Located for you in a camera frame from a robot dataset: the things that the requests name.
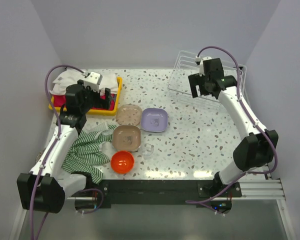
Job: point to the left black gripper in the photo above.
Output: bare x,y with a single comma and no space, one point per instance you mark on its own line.
87,89

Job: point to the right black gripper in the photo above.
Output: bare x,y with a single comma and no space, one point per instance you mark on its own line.
195,79

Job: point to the white wire dish rack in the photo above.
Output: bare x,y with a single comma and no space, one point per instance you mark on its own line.
185,66

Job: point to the clear glass cup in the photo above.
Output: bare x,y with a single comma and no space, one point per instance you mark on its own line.
147,149

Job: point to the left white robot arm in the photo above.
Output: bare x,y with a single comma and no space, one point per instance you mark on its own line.
46,187

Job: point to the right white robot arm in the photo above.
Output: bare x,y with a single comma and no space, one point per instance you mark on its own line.
257,145

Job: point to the yellow plastic tray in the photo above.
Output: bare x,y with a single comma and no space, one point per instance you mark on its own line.
102,111

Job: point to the white towel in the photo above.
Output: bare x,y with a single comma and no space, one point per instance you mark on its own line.
71,76

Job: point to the clear brown glass plate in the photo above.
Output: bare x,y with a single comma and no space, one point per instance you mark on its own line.
129,114

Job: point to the magenta cloth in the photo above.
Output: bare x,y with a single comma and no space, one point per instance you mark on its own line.
59,100

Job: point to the brown square plate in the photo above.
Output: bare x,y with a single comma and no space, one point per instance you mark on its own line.
126,138

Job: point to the purple square plate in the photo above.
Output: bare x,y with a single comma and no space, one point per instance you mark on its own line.
154,120

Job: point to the green striped cloth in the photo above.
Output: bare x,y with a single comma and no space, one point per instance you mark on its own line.
92,149

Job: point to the orange plastic bowl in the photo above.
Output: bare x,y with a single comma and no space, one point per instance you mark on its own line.
122,162

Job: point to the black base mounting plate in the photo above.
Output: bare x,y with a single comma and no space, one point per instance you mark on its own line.
143,192

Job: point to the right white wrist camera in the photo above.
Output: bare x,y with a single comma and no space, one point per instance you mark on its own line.
200,62

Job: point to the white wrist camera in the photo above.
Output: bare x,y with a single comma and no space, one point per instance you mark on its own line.
200,62
92,80

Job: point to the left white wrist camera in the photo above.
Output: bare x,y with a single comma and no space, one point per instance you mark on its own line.
92,80

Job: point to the aluminium frame rail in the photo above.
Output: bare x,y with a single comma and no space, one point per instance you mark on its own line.
262,189

